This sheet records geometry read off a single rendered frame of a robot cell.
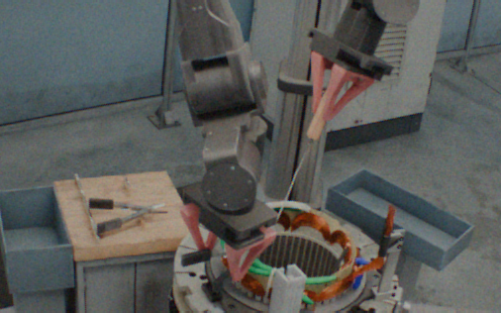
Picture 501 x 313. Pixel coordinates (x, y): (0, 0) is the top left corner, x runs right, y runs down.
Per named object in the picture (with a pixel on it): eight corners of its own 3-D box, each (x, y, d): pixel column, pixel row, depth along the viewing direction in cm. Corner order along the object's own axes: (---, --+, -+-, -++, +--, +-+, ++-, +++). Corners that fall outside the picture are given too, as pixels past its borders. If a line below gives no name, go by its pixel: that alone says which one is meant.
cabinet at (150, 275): (82, 376, 131) (76, 260, 118) (61, 308, 146) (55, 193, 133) (188, 363, 139) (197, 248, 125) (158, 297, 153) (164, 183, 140)
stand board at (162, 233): (74, 261, 118) (74, 249, 117) (53, 193, 133) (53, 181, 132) (199, 248, 125) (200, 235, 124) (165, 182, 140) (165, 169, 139)
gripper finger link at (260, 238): (229, 299, 97) (239, 237, 92) (190, 268, 101) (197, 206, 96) (269, 279, 101) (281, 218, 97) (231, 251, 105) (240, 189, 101)
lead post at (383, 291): (390, 298, 111) (409, 231, 105) (373, 301, 110) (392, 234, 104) (384, 290, 112) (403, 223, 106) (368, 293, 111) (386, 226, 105)
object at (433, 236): (434, 344, 149) (474, 225, 135) (405, 371, 141) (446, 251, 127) (336, 287, 162) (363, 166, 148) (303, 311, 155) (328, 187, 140)
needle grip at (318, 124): (312, 140, 103) (331, 96, 102) (303, 134, 105) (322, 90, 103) (321, 141, 105) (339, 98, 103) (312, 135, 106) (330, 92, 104)
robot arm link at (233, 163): (260, 53, 89) (185, 69, 91) (250, 98, 80) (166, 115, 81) (286, 149, 95) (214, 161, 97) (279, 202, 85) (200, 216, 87)
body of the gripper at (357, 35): (359, 71, 96) (384, 17, 94) (303, 39, 103) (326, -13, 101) (389, 80, 101) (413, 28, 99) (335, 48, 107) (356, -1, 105)
